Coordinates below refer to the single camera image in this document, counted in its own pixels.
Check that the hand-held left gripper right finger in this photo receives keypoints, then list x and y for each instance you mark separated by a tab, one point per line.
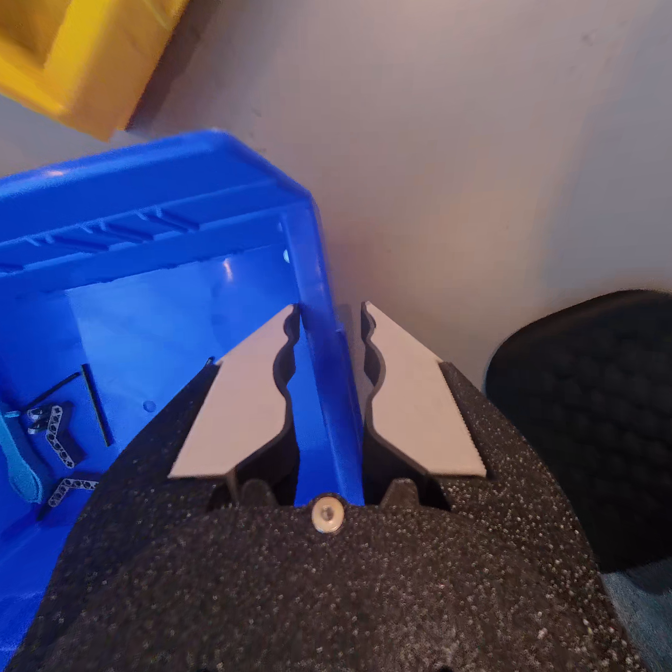
425	409

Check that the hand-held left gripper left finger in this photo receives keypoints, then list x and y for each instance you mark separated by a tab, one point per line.
241	409

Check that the blue storage bin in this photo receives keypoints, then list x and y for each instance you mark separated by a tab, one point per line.
157	315

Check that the grey desk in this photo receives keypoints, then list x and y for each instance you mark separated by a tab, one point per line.
472	157

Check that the long black brick axle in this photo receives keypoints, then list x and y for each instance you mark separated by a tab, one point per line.
97	407
57	388

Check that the grey angled brick beam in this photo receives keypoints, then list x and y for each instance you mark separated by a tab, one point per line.
68	488
57	435

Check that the blue brick separator tool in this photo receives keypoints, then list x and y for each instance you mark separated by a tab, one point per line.
21	472

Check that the blue-grey fabric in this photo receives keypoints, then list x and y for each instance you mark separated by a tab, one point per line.
645	619

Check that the yellow storage bin with ledge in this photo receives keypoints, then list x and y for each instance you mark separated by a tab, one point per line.
78	78

